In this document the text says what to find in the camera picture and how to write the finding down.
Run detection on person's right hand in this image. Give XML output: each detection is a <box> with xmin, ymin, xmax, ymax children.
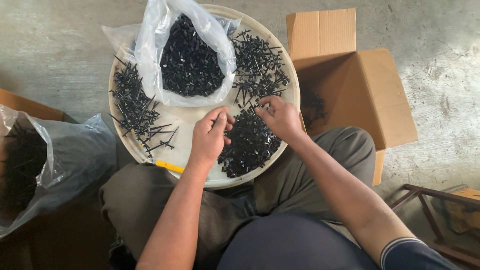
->
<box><xmin>254</xmin><ymin>95</ymin><xmax>307</xmax><ymax>145</ymax></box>

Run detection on person's left hand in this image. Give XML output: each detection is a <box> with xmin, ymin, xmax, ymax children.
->
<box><xmin>189</xmin><ymin>106</ymin><xmax>236</xmax><ymax>166</ymax></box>

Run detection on round white plastic tray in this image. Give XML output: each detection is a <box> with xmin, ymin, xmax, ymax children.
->
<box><xmin>108</xmin><ymin>4</ymin><xmax>301</xmax><ymax>189</ymax></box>

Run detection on black parts in cardboard box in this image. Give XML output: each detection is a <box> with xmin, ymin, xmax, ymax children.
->
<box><xmin>300</xmin><ymin>86</ymin><xmax>328</xmax><ymax>130</ymax></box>

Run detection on loose pile of black clips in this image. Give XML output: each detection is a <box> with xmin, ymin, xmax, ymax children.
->
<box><xmin>217</xmin><ymin>106</ymin><xmax>283</xmax><ymax>179</ymax></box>

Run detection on yellow utility knife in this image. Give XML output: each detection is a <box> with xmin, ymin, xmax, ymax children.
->
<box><xmin>144</xmin><ymin>158</ymin><xmax>185</xmax><ymax>175</ymax></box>

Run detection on heap of assembled black pins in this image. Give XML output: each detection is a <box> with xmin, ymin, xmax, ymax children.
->
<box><xmin>230</xmin><ymin>30</ymin><xmax>292</xmax><ymax>108</ymax></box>

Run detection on bagged heap of black clips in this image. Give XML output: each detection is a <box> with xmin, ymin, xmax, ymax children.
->
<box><xmin>160</xmin><ymin>14</ymin><xmax>226</xmax><ymax>98</ymax></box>

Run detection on heap of bare black pins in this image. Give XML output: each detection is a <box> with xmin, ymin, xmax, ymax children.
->
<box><xmin>109</xmin><ymin>54</ymin><xmax>180</xmax><ymax>158</ymax></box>

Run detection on person's grey trousers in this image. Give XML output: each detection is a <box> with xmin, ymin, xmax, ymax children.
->
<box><xmin>99</xmin><ymin>126</ymin><xmax>377</xmax><ymax>270</ymax></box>

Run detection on open brown cardboard box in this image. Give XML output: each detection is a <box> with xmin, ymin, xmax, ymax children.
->
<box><xmin>286</xmin><ymin>8</ymin><xmax>419</xmax><ymax>187</ymax></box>

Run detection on clear plastic bag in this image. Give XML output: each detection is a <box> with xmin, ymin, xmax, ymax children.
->
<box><xmin>101</xmin><ymin>0</ymin><xmax>242</xmax><ymax>108</ymax></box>

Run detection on person's navy striped-cuff shirt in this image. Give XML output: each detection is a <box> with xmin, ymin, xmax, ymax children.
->
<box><xmin>217</xmin><ymin>213</ymin><xmax>463</xmax><ymax>270</ymax></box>

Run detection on large crumpled plastic bag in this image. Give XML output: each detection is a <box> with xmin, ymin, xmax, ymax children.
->
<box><xmin>0</xmin><ymin>105</ymin><xmax>118</xmax><ymax>239</ymax></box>

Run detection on orange-brown cardboard carton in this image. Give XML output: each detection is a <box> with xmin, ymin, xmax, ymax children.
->
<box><xmin>0</xmin><ymin>88</ymin><xmax>80</xmax><ymax>124</ymax></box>

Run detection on black pins in large bag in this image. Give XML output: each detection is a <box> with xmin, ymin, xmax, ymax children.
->
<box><xmin>0</xmin><ymin>123</ymin><xmax>48</xmax><ymax>211</ymax></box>

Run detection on brown cardboard piece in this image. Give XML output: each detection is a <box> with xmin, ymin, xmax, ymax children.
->
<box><xmin>445</xmin><ymin>187</ymin><xmax>480</xmax><ymax>234</ymax></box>

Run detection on rusty metal frame stool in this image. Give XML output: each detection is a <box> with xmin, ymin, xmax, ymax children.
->
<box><xmin>390</xmin><ymin>183</ymin><xmax>480</xmax><ymax>269</ymax></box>

